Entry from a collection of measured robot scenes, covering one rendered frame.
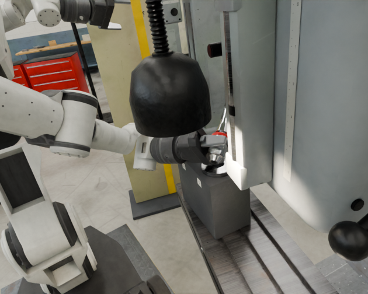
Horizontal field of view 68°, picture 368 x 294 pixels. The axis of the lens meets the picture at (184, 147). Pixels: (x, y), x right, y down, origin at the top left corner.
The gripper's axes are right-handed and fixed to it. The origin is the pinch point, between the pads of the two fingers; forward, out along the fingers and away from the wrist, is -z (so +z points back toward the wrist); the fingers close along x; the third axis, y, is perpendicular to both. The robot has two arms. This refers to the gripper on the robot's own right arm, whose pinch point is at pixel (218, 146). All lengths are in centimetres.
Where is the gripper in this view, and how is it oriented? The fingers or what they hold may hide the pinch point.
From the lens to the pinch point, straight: 67.9
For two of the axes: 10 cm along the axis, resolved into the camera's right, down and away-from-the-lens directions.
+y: 2.8, -8.4, 4.7
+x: -4.7, -5.5, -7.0
